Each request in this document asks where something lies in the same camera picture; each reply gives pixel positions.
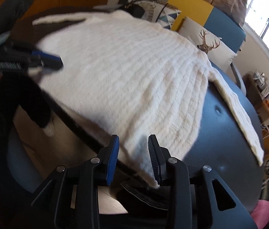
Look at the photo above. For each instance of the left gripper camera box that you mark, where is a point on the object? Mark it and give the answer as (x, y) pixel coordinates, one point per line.
(10, 12)

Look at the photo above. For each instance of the cream knitted sweater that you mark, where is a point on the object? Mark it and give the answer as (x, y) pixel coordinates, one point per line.
(133, 78)

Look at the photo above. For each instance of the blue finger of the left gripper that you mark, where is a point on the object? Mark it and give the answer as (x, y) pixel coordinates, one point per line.
(47, 61)

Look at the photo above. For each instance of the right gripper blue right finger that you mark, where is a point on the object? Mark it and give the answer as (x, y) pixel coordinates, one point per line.
(198, 198)

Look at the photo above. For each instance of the pink bed quilt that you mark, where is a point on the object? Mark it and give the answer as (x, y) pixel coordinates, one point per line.
(260, 213)

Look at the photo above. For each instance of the wooden side table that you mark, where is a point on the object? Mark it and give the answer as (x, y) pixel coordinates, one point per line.
(256, 98)

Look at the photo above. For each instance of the geometric triangle print cushion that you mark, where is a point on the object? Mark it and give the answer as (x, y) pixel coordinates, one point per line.
(158, 12)

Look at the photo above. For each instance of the grey yellow blue armchair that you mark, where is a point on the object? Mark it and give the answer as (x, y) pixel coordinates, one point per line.
(203, 13)

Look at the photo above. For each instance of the black handbag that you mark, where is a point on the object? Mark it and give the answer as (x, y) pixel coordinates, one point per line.
(133, 9)

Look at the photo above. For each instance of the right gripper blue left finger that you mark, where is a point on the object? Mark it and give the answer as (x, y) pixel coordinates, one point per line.
(68, 197)

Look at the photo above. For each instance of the deer print cushion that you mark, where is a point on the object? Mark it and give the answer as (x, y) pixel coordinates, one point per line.
(216, 50)

